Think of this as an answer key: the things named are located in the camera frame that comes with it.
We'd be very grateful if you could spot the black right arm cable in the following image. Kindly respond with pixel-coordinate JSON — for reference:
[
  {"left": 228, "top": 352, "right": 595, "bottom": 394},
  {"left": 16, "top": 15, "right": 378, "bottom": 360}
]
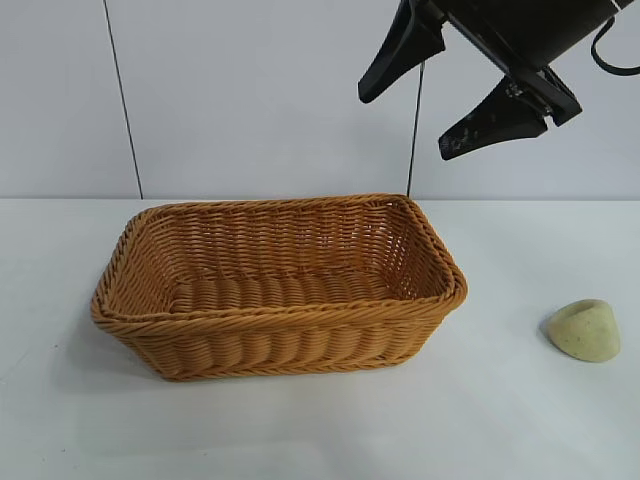
[{"left": 590, "top": 14, "right": 640, "bottom": 77}]

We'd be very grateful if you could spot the pale yellow egg yolk pastry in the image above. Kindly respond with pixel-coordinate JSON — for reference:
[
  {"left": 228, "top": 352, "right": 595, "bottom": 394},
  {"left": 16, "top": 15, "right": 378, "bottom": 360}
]
[{"left": 539, "top": 298, "right": 622, "bottom": 363}]

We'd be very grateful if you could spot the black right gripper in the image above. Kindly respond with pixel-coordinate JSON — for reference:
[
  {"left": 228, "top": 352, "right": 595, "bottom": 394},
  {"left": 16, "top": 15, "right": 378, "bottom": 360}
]
[{"left": 357, "top": 0, "right": 619, "bottom": 162}]

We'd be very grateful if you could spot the brown woven wicker basket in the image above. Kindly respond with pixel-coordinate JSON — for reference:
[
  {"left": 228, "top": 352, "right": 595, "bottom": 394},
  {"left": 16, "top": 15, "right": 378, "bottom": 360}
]
[{"left": 89, "top": 193, "right": 470, "bottom": 385}]

